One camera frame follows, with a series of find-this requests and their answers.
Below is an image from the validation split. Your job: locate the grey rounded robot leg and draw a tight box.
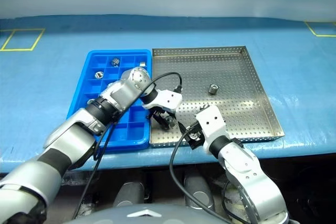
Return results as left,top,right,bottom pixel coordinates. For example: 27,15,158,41
183,175,215,210
112,181,145,208

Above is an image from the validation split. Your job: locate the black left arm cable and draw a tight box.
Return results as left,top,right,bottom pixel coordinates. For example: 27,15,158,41
72,72,184,220

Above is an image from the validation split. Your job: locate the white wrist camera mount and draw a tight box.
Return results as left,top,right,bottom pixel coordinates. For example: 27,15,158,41
195,104,227,144
141,89,183,115

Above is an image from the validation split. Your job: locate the grey robot torso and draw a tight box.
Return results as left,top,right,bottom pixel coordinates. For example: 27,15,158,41
62,202,233,224

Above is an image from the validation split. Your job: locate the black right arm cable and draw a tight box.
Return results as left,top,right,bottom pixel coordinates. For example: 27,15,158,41
169,120,233,224

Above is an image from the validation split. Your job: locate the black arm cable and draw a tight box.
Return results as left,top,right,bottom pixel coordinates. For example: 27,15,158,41
169,120,233,224
72,72,184,220

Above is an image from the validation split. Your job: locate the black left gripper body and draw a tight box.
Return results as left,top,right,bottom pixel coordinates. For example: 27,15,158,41
149,105,176,120

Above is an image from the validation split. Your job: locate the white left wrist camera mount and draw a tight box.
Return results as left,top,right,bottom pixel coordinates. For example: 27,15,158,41
141,89,183,115

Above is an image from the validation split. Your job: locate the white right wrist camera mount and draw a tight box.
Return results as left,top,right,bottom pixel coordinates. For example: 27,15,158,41
195,104,227,144

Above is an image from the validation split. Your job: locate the blue compartment tray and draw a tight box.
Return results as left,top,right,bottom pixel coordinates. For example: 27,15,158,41
66,49,153,153

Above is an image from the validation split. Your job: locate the perforated steel tray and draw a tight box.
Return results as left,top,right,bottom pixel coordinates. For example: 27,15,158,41
149,46,286,148

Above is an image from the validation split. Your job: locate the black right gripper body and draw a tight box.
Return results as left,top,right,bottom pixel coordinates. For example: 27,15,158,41
186,125,208,149

